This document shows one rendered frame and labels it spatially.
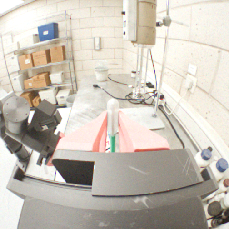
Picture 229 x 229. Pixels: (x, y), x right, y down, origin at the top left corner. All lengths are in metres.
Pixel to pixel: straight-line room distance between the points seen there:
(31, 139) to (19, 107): 0.08
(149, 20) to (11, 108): 0.49
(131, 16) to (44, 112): 0.42
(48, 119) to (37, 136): 0.06
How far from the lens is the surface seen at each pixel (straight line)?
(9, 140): 0.49
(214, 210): 0.46
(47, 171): 0.51
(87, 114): 0.71
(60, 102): 2.51
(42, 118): 0.25
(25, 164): 0.57
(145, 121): 0.64
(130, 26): 0.48
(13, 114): 0.24
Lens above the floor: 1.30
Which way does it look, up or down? 36 degrees down
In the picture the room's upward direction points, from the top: straight up
